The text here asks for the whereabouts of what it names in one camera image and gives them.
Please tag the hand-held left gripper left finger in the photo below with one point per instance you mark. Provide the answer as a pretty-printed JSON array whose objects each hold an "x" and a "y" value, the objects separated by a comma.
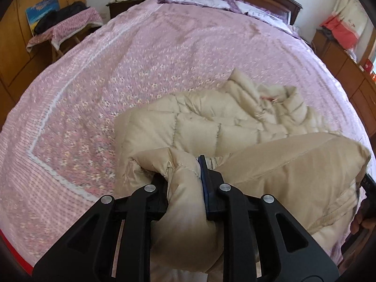
[{"x": 158, "y": 199}]

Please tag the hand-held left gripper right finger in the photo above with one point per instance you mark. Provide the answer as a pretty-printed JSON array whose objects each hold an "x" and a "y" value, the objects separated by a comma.
[{"x": 205, "y": 188}]

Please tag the beige puffer jacket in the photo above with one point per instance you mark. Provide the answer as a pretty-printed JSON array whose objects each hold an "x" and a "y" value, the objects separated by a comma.
[{"x": 293, "y": 167}]

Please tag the person's right hand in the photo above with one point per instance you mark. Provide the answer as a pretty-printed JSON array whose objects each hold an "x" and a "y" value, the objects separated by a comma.
[{"x": 359, "y": 220}]

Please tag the small red box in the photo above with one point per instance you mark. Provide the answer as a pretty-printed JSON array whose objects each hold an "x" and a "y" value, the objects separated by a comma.
[{"x": 367, "y": 65}]

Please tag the wooden dresser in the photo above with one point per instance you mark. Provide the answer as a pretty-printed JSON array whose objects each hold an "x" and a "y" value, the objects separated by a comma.
[{"x": 346, "y": 67}]

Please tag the window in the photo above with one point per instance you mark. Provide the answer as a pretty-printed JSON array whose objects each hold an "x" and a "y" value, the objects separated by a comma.
[{"x": 371, "y": 50}]

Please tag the bed with pink floral cover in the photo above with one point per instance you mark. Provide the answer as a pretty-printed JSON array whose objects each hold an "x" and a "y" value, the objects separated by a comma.
[{"x": 147, "y": 64}]

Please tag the red cloth pile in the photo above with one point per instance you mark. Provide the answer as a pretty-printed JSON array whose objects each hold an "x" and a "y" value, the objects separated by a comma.
[{"x": 340, "y": 30}]

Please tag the wooden folding table legs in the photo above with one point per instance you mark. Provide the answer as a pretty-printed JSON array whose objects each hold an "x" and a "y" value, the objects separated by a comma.
[{"x": 58, "y": 51}]

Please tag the floral cream curtain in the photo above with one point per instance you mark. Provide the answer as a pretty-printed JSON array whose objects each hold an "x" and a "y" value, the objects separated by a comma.
[{"x": 349, "y": 3}]

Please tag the dark wooden nightstand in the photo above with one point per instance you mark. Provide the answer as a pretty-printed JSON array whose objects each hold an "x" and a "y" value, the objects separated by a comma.
[{"x": 119, "y": 8}]

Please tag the black bag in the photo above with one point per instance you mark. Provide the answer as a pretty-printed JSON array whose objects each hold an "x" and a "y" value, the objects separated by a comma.
[{"x": 58, "y": 14}]

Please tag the blue yellow painting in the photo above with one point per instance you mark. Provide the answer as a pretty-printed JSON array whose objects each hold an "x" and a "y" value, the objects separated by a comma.
[{"x": 41, "y": 7}]

